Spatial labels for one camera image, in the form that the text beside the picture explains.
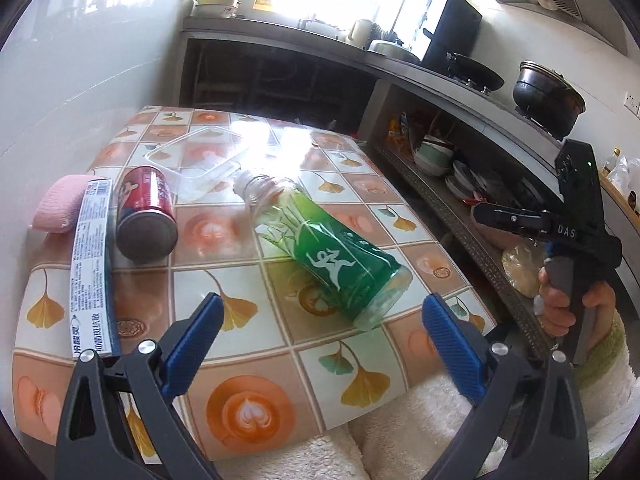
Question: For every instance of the white kettle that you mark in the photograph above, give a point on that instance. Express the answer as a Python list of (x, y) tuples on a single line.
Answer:
[(360, 35)]

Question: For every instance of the concrete kitchen counter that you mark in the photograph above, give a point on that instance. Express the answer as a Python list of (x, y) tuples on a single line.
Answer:
[(280, 35)]

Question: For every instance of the stacked bowls on counter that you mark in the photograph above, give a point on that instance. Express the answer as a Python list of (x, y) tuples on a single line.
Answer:
[(217, 4)]

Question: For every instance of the blue toothpaste box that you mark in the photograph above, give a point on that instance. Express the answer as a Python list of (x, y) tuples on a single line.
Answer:
[(90, 270)]

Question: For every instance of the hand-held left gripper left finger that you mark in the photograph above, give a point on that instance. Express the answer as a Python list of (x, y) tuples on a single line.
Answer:
[(192, 345)]

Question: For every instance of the orange snack packets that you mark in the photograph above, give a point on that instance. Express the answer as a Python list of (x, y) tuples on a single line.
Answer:
[(399, 130)]

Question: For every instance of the pile of plates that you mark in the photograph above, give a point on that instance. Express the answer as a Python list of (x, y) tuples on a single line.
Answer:
[(462, 180)]

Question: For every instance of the black box appliance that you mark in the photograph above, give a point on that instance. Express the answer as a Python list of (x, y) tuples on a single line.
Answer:
[(450, 25)]

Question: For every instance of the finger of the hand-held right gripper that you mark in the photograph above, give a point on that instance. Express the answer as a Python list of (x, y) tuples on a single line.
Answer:
[(515, 222)]

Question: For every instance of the person's right hand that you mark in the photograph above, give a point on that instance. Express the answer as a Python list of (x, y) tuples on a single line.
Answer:
[(555, 310)]

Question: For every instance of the pink scouring sponge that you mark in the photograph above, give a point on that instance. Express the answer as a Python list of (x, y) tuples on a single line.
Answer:
[(55, 205)]

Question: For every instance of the person's right forearm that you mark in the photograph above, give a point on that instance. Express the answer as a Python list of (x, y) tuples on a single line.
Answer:
[(607, 360)]

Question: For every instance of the yellow box on windowsill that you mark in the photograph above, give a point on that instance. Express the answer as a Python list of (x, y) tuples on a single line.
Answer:
[(262, 1)]

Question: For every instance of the large black pot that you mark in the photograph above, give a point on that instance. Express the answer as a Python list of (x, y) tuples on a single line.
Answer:
[(547, 100)]

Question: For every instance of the clear plastic food container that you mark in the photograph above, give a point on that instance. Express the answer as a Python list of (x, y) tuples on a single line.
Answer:
[(200, 170)]

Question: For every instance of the small seasoning bottle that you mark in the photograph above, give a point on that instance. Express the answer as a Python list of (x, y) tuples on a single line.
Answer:
[(611, 162)]

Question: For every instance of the wall socket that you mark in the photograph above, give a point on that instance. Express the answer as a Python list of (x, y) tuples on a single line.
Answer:
[(633, 102)]

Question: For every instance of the green glass bottle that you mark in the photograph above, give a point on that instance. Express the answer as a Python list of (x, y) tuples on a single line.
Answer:
[(340, 260)]

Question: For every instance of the bag of yellow food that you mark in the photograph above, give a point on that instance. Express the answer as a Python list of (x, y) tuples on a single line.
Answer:
[(522, 270)]

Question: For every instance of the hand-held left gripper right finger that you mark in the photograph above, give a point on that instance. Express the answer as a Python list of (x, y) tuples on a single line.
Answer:
[(452, 345)]

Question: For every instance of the stack of bowls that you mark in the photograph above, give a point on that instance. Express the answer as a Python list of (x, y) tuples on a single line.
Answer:
[(432, 157)]

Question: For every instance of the metal basin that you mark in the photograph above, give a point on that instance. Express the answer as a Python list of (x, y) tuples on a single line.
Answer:
[(392, 52)]

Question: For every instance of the red drink can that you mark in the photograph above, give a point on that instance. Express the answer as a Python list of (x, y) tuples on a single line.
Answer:
[(145, 210)]

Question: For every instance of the white fleece clothing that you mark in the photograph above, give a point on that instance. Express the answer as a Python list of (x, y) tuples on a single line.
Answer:
[(400, 435)]

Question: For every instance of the black wok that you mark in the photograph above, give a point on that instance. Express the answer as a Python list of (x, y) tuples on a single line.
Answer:
[(475, 72)]

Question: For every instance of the wooden cutting board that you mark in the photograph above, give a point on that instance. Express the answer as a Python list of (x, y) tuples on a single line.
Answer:
[(622, 195)]

